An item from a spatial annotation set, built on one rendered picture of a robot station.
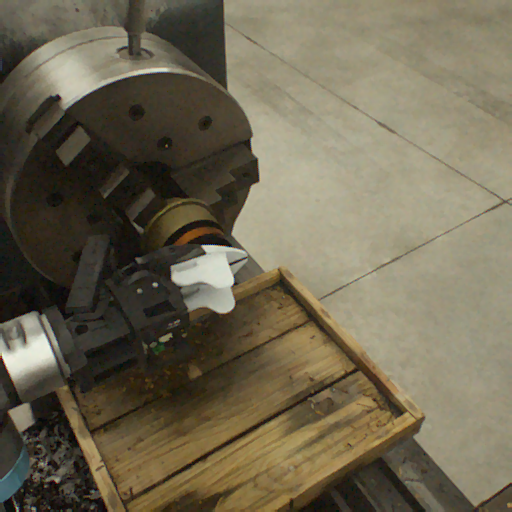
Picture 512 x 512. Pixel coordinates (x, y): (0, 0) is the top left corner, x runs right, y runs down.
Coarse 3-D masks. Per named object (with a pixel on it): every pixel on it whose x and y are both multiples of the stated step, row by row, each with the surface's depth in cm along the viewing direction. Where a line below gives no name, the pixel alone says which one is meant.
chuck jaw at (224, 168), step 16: (240, 144) 76; (208, 160) 74; (224, 160) 74; (240, 160) 74; (256, 160) 74; (176, 176) 72; (192, 176) 72; (208, 176) 72; (224, 176) 72; (240, 176) 74; (256, 176) 76; (176, 192) 74; (192, 192) 70; (208, 192) 70; (224, 192) 72; (224, 208) 73
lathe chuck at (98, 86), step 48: (96, 48) 66; (144, 48) 68; (48, 96) 63; (96, 96) 62; (144, 96) 65; (192, 96) 68; (0, 144) 66; (48, 144) 63; (144, 144) 69; (192, 144) 72; (0, 192) 67; (48, 192) 66; (96, 192) 69; (240, 192) 82; (48, 240) 69
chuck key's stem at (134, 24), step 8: (128, 0) 62; (136, 0) 62; (144, 0) 63; (128, 8) 63; (136, 8) 63; (144, 8) 63; (128, 16) 63; (136, 16) 63; (144, 16) 64; (128, 24) 64; (136, 24) 63; (144, 24) 64; (128, 32) 64; (136, 32) 64; (128, 40) 65; (136, 40) 65; (128, 48) 66; (136, 48) 65; (136, 56) 66
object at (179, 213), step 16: (160, 208) 65; (176, 208) 65; (192, 208) 65; (208, 208) 68; (160, 224) 64; (176, 224) 63; (192, 224) 64; (208, 224) 65; (144, 240) 66; (160, 240) 64; (176, 240) 63; (192, 240) 62; (208, 240) 62; (224, 240) 64
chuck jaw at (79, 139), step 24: (48, 120) 62; (72, 120) 62; (72, 144) 61; (96, 144) 61; (72, 168) 61; (96, 168) 62; (120, 168) 63; (120, 192) 63; (144, 192) 64; (144, 216) 64
